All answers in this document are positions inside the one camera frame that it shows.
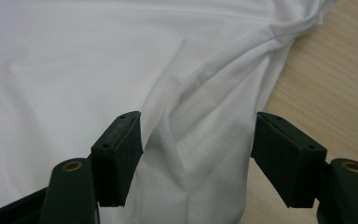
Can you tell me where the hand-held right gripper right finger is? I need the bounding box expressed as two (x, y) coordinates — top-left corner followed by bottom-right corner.
(250, 111), (328, 209)

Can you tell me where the white t-shirt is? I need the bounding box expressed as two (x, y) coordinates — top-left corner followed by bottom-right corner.
(0, 0), (338, 224)

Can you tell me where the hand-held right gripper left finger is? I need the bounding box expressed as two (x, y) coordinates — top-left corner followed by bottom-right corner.
(90, 110), (144, 208)

